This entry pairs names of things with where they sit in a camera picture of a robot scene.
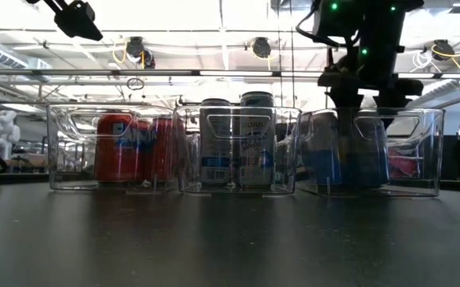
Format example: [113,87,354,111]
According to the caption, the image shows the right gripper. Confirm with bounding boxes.
[316,54,425,189]

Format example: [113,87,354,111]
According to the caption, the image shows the white blue Spindrift can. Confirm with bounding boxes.
[301,111,343,188]
[351,115,391,188]

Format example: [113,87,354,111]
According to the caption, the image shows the clear plastic bin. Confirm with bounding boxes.
[297,107,446,198]
[45,104,177,191]
[175,105,302,195]

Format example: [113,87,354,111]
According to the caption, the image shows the red Fanta soda can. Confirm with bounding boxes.
[151,116,186,183]
[93,113,140,183]

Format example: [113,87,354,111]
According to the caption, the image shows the white robot figure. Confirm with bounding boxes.
[0,109,22,160]

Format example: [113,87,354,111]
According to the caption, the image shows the black horizontal frame beam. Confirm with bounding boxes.
[0,69,460,79]

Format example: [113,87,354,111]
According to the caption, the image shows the black cable reel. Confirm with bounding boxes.
[112,35,157,69]
[431,38,460,61]
[249,36,273,60]

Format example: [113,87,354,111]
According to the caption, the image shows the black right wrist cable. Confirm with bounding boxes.
[295,10,334,48]

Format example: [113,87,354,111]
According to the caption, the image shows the black aluminium table frame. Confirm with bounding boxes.
[0,171,460,195]

